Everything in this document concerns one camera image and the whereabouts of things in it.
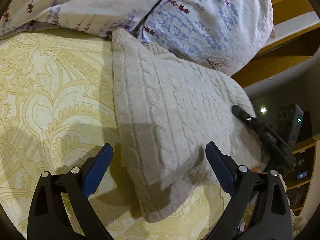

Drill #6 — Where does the grey cable-knit sweater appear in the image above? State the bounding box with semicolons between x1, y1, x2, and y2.
112;29;261;223

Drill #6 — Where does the wooden shelf unit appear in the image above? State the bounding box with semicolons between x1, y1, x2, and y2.
284;134;319;239

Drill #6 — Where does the wooden bed headboard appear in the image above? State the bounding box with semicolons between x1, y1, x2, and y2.
232;0;319;88

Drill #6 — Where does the yellow patterned bed sheet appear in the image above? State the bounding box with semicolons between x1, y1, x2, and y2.
1;29;229;239

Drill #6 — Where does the pink floral pillow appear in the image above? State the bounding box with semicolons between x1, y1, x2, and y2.
1;0;274;76

